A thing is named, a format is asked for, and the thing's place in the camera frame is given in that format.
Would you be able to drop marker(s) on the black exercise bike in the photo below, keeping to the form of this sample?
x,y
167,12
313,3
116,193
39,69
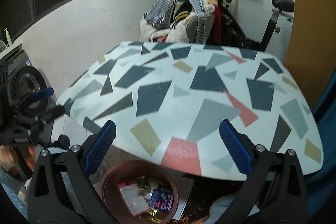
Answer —
x,y
246,11

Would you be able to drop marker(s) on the striped shirt clothes pile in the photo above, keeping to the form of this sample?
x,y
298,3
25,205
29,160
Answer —
x,y
187,21

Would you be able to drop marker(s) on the left hand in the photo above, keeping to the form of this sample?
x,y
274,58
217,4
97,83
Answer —
x,y
9,159

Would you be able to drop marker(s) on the gold foil wrapper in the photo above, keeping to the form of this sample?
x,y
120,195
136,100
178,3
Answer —
x,y
151,215

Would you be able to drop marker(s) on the blue milk carton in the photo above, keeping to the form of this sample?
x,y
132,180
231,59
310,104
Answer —
x,y
161,199

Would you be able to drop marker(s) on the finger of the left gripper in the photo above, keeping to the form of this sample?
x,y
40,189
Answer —
x,y
32,97
50,114

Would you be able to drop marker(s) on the clear plastic label package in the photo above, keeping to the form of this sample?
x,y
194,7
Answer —
x,y
134,201

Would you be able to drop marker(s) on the washing machine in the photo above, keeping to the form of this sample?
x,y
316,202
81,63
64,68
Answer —
x,y
24,78

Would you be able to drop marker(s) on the wooden orange board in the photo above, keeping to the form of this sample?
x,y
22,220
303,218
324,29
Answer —
x,y
310,57

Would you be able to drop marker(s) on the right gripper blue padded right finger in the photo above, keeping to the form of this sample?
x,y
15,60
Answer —
x,y
238,146

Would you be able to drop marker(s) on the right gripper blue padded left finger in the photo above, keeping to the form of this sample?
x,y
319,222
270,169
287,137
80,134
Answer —
x,y
96,147

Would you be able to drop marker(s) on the brown round trash bin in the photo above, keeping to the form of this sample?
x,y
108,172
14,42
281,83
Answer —
x,y
139,192

